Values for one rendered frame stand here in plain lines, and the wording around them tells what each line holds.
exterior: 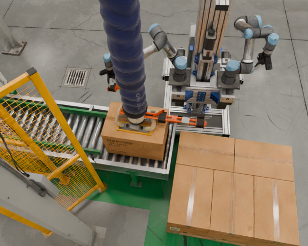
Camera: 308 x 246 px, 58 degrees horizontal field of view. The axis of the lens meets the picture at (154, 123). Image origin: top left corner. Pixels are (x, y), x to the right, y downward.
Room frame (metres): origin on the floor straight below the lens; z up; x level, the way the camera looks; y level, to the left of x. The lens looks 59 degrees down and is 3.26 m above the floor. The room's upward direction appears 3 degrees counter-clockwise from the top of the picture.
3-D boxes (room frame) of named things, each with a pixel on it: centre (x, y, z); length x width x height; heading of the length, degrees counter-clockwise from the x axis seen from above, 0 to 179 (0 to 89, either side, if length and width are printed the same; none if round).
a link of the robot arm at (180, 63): (1.86, -0.29, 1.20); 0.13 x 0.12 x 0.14; 23
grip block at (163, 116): (1.34, -0.08, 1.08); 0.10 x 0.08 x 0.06; 166
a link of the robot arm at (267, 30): (1.63, -0.89, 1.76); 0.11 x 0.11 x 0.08; 89
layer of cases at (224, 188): (0.87, -0.77, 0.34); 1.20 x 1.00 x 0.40; 77
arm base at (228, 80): (1.78, -0.78, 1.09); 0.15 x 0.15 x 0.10
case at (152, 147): (1.39, 0.18, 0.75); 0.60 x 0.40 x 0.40; 77
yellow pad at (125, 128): (1.31, 0.19, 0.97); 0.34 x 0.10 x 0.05; 76
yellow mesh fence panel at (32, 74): (0.82, 0.96, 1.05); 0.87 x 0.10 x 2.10; 129
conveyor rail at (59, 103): (1.88, 0.89, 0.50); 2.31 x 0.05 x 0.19; 77
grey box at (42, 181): (0.58, 0.74, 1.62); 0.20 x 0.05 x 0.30; 77
